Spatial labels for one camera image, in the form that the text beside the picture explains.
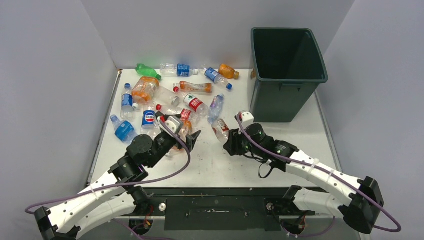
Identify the clear bottle red cap label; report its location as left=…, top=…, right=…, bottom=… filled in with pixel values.
left=211, top=118, right=230, bottom=145

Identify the crushed orange label bottle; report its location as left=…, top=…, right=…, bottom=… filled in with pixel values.
left=168, top=118, right=193, bottom=158

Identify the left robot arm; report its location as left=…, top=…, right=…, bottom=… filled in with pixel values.
left=33, top=115, right=201, bottom=240

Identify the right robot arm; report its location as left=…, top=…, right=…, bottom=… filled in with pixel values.
left=200, top=123, right=384, bottom=234

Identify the dark green plastic bin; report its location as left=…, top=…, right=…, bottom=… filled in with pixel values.
left=247, top=27, right=329, bottom=123

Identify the large Pepsi bottle blue cap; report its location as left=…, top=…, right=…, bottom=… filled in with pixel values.
left=141, top=105, right=156, bottom=137

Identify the clear bottle silver cap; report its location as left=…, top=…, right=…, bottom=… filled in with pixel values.
left=156, top=86, right=180, bottom=107

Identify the Nongfu bottle red cap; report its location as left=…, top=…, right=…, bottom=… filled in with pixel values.
left=155, top=104, right=201, bottom=124

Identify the large orange label bottle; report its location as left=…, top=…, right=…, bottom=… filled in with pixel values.
left=131, top=76, right=160, bottom=105

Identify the slim blue label bottle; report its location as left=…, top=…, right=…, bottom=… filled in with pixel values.
left=120, top=83, right=134, bottom=121

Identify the Nongfu bottle red white label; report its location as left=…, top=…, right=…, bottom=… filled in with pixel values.
left=173, top=86, right=209, bottom=117

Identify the flattened orange label bottle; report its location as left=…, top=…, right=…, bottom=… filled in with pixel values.
left=173, top=81, right=213, bottom=94

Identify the blue label bottle left edge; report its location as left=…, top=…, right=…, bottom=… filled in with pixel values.
left=110, top=115, right=137, bottom=145

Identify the small clear water bottle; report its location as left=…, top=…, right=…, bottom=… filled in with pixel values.
left=207, top=93, right=225, bottom=124

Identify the green plastic bottle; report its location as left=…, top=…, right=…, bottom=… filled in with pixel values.
left=135, top=63, right=162, bottom=81

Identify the clear bottle blue label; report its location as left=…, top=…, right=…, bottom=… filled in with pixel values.
left=159, top=63, right=199, bottom=78

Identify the blue label bottle blue cap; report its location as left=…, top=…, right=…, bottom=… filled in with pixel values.
left=204, top=67, right=233, bottom=91

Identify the orange juice bottle far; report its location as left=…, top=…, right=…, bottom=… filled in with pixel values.
left=218, top=63, right=240, bottom=80

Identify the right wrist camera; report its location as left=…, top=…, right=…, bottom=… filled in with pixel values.
left=235, top=110, right=255, bottom=129

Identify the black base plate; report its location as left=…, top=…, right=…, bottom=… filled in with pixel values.
left=126, top=187, right=303, bottom=232

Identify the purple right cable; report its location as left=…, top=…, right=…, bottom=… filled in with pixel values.
left=235, top=114, right=403, bottom=233

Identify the purple cable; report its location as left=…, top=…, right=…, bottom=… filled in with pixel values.
left=24, top=120, right=192, bottom=215
left=235, top=114, right=403, bottom=233

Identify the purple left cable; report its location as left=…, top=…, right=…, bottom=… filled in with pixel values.
left=24, top=120, right=192, bottom=215

